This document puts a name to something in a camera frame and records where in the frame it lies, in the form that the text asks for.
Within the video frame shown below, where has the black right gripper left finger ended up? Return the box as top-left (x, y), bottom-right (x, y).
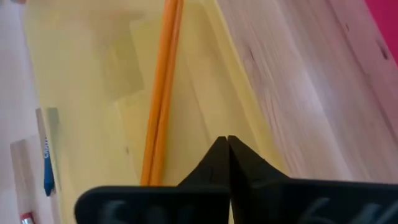
top-left (73, 135), bottom-right (231, 224)

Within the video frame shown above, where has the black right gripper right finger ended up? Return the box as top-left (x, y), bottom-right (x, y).
top-left (228, 134), bottom-right (398, 224)

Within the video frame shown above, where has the blue crayon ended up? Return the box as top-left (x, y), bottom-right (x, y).
top-left (42, 107), bottom-right (60, 198)

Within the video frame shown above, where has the orange pencil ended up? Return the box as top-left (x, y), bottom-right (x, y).
top-left (149, 0), bottom-right (185, 187)
top-left (19, 211), bottom-right (35, 224)
top-left (139, 0), bottom-right (177, 187)

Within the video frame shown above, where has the yellow translucent plastic bin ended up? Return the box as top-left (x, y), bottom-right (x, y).
top-left (24, 0), bottom-right (290, 224)

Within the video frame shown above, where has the red plastic bin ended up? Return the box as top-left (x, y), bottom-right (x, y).
top-left (363, 0), bottom-right (398, 66)

